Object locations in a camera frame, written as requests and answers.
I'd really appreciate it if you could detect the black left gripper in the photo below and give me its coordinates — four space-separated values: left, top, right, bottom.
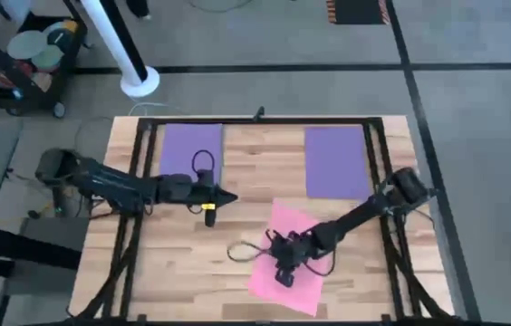
190 168 239 228

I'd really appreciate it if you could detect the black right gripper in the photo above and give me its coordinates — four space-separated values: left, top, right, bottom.
265 228 321 289

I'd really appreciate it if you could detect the pink paper sheet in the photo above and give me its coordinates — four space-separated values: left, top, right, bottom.
246 197 334 317

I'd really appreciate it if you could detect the purple paper sheet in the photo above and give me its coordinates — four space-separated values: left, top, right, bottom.
159 123 224 185
304 125 372 201

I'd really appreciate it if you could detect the white and black pole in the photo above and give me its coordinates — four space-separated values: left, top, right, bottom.
78 0 161 99

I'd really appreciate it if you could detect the black control box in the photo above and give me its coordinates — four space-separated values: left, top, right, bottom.
51 187 67 219

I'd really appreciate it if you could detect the black wheeled cart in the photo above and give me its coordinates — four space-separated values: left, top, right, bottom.
0 0 90 120

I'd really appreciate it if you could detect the person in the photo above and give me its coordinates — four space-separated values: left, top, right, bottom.
124 0 152 22

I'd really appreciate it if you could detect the small tan object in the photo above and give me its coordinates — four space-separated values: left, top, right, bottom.
32 71 53 93

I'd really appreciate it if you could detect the pale green plate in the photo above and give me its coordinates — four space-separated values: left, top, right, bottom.
33 43 65 72

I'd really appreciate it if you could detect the dark teal plate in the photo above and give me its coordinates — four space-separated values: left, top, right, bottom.
45 24 78 54

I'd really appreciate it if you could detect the black mat with orange edge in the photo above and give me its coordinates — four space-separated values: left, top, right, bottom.
326 0 391 25

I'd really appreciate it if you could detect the small red object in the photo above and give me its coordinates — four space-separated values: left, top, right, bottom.
14 60 34 78

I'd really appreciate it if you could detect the pale blue plate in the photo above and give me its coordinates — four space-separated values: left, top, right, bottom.
6 29 49 61

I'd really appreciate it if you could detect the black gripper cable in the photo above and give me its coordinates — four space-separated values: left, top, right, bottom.
190 149 217 172
227 238 279 264

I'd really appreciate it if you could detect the white floor cable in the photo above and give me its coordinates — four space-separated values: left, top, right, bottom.
127 100 182 118

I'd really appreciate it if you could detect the black metal table frame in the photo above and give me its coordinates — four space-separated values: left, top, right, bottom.
72 116 458 325

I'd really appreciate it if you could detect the black floor cable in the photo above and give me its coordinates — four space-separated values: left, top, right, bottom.
186 0 256 14

